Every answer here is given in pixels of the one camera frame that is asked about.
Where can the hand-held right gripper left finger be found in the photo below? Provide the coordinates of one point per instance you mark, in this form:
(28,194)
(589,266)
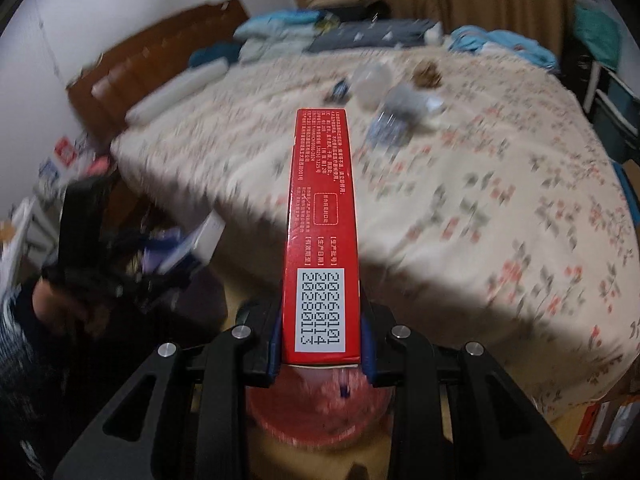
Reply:
(274,347)

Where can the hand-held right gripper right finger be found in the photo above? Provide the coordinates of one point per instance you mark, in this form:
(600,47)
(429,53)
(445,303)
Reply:
(368,357)

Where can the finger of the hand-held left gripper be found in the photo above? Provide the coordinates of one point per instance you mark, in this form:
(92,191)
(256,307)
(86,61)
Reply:
(155,286)
(140,243)

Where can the blue white carton box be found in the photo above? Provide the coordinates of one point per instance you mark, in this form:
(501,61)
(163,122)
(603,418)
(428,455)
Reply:
(192,242)

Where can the red bin with plastic liner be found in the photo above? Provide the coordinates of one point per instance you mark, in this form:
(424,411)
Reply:
(320,410)

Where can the red carton box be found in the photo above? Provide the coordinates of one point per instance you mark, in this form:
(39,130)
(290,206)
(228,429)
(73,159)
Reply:
(320,240)

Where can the crushed plastic bottle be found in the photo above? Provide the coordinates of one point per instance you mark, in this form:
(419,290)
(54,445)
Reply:
(390,130)

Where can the small blue wrapper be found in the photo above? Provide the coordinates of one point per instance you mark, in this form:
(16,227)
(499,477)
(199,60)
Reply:
(339,90)

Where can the clear plastic bag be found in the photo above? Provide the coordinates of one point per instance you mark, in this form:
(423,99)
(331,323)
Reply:
(412,102)

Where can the brown scrap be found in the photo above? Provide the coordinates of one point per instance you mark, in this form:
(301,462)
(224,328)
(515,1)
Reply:
(426,74)

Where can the person's left hand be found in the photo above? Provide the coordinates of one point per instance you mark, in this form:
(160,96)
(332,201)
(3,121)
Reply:
(65,310)

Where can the pink packets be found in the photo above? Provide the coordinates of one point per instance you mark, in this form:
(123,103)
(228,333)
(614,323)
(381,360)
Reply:
(98,166)

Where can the red white packet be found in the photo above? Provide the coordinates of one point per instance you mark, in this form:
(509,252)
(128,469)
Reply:
(67,154)

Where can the white bolster pillow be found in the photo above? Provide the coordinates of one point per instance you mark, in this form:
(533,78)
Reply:
(172,92)

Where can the bed with floral cover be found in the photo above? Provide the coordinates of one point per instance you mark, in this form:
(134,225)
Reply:
(450,220)

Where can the wooden headboard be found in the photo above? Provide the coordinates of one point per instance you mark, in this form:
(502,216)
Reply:
(150,50)

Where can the dark teal folded cloth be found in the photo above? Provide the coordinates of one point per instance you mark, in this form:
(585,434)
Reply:
(215,55)

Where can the light blue folded clothes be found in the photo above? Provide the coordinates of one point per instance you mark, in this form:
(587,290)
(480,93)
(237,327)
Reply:
(275,35)

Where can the orange white bag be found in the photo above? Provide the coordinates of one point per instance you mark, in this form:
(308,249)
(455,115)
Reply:
(610,427)

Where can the grey star print blanket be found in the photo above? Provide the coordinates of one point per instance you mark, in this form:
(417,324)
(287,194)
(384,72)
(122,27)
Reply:
(370,35)

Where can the light blue crumpled cloth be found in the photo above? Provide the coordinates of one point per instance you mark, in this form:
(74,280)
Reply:
(510,45)

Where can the grey storage bin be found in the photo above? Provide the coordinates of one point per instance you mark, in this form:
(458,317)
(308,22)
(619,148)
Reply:
(620,110)

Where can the white rack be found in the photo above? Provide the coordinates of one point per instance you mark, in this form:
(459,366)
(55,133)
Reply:
(595,85)

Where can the teal hanging cloth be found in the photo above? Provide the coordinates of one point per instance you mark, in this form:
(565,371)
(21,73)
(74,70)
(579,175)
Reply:
(597,35)

